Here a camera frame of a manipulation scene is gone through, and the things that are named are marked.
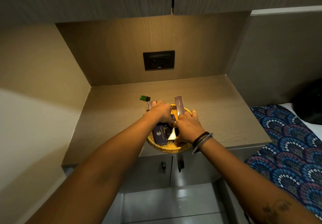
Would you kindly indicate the person's right hand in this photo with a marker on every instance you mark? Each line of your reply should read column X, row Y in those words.
column 190, row 129

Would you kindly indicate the person's left hand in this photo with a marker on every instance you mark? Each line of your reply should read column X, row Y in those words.
column 161, row 111

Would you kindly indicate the person's left fingers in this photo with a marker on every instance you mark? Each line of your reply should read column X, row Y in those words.
column 163, row 105

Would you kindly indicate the person's right fingers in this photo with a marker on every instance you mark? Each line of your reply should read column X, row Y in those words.
column 189, row 115

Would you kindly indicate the short purple slim box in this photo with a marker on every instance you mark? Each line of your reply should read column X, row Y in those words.
column 151, row 104

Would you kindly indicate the tall purple slim box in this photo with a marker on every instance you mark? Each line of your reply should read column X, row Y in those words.
column 179, row 105

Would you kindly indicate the person's left forearm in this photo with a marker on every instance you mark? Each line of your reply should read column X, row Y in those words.
column 100, row 171

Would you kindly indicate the person's right forearm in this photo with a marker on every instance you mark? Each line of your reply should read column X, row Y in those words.
column 251, row 181

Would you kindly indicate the small green bottle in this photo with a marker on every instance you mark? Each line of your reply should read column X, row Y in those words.
column 145, row 98

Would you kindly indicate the small dark box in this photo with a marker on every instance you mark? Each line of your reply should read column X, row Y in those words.
column 169, row 129

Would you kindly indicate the white triangular sachet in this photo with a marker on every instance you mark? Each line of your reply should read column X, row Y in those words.
column 172, row 136

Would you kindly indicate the dark navy printed box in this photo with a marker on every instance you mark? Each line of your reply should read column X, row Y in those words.
column 159, row 134

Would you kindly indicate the silver bangle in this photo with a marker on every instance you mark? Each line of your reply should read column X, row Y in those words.
column 204, row 142

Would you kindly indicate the yellow wicker basket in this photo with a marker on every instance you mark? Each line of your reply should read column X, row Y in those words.
column 173, row 147

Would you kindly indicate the grey lower cabinet door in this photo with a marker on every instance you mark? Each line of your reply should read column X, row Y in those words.
column 147, row 172
column 198, row 167

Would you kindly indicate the grey headboard panel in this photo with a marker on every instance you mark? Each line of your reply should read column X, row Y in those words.
column 279, row 57

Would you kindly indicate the blue patterned bed cover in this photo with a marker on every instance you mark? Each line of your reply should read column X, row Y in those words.
column 289, row 155

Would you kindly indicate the black object on bed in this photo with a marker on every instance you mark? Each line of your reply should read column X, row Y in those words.
column 309, row 103

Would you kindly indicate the black wall socket plate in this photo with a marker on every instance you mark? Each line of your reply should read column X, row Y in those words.
column 158, row 60

